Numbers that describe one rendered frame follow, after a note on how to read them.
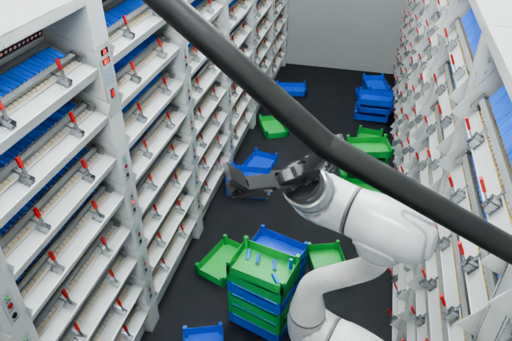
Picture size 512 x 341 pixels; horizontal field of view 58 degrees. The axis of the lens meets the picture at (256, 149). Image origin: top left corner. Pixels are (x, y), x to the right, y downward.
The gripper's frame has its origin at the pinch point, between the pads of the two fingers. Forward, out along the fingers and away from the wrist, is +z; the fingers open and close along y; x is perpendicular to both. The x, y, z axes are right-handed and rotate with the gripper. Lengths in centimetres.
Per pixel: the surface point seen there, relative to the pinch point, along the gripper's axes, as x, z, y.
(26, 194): -35, -41, -79
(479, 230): 20.6, 14.5, 18.4
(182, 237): -48, -189, -103
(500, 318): 33, -39, 22
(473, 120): -14, -76, 44
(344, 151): 10.7, 21.3, 10.3
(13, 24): -71, -20, -57
